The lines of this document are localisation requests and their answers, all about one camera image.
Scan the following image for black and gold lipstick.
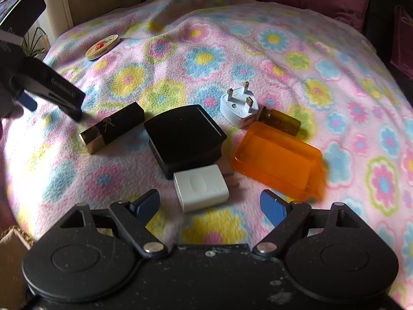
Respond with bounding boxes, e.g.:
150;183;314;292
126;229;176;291
79;102;145;155

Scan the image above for black square compact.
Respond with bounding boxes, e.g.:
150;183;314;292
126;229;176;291
144;104;228;180

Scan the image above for white plug adapter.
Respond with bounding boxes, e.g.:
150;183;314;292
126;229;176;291
220;82;259;129

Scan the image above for pink floral fleece blanket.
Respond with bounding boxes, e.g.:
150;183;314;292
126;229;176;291
0;0;413;310

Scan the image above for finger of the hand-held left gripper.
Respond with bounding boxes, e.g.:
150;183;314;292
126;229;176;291
14;91;37;110

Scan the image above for amber glass bottle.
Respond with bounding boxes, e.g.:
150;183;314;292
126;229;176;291
258;106;301;137

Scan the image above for green spiky plant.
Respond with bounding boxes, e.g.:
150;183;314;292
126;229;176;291
20;27;50;60

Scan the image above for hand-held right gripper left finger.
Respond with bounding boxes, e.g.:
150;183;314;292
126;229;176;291
60;190;168;258

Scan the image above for small maroon pillow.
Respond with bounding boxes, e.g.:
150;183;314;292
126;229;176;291
389;5;413;81

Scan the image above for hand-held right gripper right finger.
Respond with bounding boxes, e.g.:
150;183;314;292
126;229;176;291
253;190;363;257

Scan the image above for white charger cube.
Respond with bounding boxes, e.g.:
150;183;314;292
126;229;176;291
173;165;241;214

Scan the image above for round cream tin red label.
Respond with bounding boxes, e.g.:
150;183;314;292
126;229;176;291
85;34;121;61

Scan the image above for woven basket with fabric lining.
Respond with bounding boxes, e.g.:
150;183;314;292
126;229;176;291
0;226;34;310

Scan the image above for orange translucent box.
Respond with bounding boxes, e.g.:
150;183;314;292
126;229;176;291
232;122;327;201

